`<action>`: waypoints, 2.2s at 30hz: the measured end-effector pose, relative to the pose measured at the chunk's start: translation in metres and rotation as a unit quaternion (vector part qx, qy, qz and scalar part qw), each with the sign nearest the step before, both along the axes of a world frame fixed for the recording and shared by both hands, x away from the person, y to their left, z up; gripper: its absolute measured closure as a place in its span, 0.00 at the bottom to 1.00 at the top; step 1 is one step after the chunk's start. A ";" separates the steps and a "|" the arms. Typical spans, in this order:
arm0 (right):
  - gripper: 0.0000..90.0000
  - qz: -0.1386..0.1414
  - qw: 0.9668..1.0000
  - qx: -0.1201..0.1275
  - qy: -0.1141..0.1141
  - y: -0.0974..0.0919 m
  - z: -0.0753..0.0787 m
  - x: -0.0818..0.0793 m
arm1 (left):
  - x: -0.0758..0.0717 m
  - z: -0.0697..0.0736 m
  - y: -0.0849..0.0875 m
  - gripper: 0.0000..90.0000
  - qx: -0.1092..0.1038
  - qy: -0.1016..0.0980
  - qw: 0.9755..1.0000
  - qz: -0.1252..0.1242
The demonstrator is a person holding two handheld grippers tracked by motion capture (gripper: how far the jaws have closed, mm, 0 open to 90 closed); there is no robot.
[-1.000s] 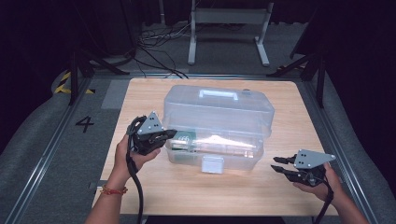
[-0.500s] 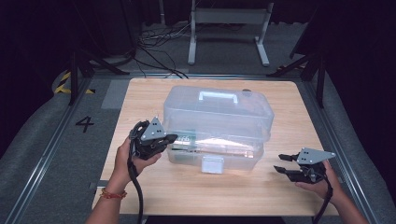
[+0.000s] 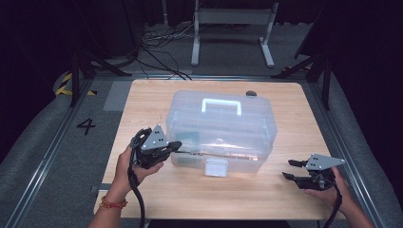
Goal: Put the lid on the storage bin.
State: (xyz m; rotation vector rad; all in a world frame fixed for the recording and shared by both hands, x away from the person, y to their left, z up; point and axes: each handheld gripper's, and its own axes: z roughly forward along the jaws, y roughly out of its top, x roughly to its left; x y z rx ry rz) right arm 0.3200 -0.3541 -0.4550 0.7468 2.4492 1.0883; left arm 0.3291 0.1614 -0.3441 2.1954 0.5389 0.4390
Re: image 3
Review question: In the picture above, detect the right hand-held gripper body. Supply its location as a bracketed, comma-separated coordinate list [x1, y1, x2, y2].
[298, 153, 347, 191]

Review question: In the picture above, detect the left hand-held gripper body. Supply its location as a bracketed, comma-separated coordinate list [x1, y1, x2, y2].
[129, 123, 173, 170]

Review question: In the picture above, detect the clear plastic storage box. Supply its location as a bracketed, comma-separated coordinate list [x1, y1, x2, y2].
[164, 89, 278, 179]

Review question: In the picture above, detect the person's right hand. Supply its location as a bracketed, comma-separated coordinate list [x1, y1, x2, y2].
[303, 166, 354, 214]

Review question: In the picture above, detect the person's left hand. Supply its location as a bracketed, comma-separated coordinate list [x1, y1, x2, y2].
[113, 144, 165, 200]

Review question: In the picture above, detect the black metal stand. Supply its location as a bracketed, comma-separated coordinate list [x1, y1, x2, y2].
[271, 52, 333, 111]
[69, 48, 133, 108]

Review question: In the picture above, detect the yellow black hazard tape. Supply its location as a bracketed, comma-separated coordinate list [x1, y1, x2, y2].
[54, 72, 98, 97]

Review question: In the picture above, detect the grey metal stand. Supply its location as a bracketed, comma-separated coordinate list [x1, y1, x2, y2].
[190, 0, 280, 68]

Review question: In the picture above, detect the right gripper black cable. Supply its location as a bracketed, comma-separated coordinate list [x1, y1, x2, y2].
[322, 176, 344, 228]

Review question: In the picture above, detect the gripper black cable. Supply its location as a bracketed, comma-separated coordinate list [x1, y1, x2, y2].
[126, 127, 154, 228]
[322, 176, 344, 228]

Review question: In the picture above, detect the metal floor rail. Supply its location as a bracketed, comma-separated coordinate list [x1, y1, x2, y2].
[309, 80, 388, 228]
[2, 77, 96, 228]

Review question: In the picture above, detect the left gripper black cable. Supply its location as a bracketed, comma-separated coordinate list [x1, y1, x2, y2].
[126, 127, 154, 228]

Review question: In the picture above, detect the orange beaded bracelet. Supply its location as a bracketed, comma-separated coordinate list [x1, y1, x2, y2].
[99, 196, 129, 210]

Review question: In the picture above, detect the bundle of black floor cables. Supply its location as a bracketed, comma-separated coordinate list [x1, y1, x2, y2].
[135, 22, 195, 81]

